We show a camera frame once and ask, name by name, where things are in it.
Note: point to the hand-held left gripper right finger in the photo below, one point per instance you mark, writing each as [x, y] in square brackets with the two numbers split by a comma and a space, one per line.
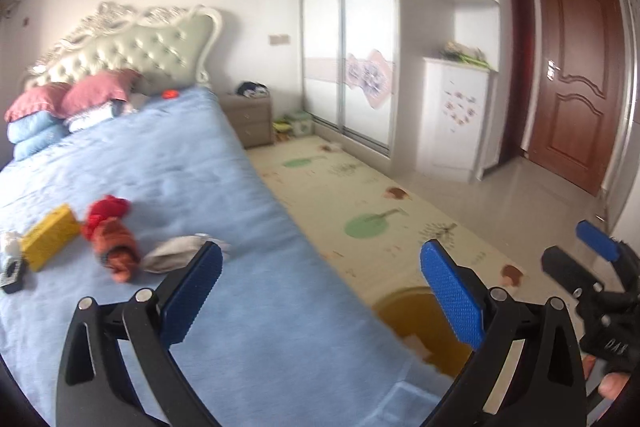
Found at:
[452, 292]

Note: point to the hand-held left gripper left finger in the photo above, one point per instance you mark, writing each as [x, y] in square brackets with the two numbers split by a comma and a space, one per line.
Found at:
[192, 292]

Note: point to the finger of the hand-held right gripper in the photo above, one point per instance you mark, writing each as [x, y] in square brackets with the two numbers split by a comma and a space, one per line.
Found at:
[570, 269]
[600, 243]

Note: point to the yellow trash bin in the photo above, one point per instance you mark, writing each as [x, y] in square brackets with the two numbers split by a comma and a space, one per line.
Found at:
[430, 312]

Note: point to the beige cloth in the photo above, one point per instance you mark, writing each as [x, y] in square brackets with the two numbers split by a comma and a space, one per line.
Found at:
[170, 252]

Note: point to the red sock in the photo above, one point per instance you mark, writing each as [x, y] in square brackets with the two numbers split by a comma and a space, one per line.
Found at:
[107, 209]

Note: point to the yellow cardboard box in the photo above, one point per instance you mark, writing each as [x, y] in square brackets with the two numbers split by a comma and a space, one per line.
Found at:
[50, 237]

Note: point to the black square holder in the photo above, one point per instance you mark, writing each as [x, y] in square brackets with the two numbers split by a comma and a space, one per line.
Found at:
[10, 274]

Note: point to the white tissue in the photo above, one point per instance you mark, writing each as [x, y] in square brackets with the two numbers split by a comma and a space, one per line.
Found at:
[10, 243]

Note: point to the person's right hand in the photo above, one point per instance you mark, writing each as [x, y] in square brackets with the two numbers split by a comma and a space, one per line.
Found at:
[612, 387]

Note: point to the bed with blue sheet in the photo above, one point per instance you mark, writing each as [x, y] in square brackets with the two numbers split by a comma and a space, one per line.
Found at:
[175, 177]

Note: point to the patterned play mat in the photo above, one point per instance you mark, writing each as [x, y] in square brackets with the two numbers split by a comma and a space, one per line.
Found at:
[350, 192]

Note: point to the brown wooden door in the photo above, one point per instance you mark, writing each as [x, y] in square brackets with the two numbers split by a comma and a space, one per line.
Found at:
[575, 77]

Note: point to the white cabinet with stickers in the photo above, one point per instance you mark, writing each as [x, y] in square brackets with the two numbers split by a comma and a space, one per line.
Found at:
[452, 122]

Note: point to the grey nightstand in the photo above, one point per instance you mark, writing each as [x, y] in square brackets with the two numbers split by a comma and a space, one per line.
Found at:
[247, 122]

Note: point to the yellow green toy pile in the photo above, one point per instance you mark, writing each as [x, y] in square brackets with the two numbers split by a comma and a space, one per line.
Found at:
[283, 130]

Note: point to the small white object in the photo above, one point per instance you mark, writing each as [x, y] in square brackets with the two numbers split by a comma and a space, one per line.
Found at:
[332, 148]

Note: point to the small orange object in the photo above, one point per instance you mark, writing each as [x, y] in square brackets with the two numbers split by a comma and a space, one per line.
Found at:
[170, 94]

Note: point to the folded light patterned blanket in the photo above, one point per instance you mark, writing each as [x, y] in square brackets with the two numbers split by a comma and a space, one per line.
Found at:
[97, 117]

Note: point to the green storage box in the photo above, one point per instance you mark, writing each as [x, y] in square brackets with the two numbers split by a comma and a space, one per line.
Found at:
[303, 124]

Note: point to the dark clothes pile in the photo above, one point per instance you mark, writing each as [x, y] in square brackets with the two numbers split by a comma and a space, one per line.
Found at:
[251, 89]

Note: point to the folded blue quilt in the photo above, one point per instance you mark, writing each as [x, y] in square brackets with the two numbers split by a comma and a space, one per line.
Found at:
[40, 146]
[32, 127]

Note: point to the pink pillow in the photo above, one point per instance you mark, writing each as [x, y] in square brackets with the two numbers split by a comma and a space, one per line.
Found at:
[35, 102]
[97, 92]

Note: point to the pile of toys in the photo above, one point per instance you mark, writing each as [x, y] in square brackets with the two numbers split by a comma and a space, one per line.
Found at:
[462, 54]

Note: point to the tufted green headboard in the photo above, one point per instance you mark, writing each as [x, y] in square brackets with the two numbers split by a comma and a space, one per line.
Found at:
[150, 47]

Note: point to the white sliding door wardrobe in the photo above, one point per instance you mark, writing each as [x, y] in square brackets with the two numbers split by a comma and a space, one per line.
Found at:
[360, 7]

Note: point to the dark brown door frame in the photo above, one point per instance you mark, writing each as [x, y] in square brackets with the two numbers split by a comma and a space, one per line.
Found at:
[515, 57]

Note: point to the wall switch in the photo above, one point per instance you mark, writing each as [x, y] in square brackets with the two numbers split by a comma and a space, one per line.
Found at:
[279, 39]

